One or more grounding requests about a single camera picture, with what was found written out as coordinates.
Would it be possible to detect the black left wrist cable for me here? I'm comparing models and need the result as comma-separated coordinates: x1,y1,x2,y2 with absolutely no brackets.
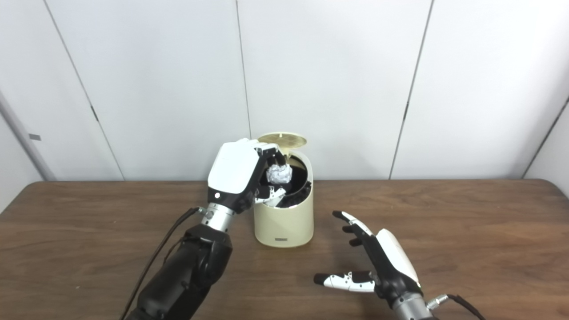
119,207,206,320

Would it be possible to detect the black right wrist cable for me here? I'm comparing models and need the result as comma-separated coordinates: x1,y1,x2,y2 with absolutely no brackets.
426,293,487,320

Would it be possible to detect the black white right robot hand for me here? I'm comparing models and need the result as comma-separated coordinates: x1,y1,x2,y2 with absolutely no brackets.
314,211,423,308

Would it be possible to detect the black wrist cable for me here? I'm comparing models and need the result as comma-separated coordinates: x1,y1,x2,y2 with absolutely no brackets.
119,207,206,320
426,293,487,320

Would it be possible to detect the cream-colored round bin lid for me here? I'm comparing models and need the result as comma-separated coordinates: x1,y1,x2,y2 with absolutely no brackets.
258,132,307,156

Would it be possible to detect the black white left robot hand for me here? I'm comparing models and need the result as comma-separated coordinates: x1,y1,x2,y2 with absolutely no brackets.
207,138,287,215

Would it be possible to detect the white paper ball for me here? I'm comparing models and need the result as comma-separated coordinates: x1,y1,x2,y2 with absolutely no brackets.
266,164,293,185

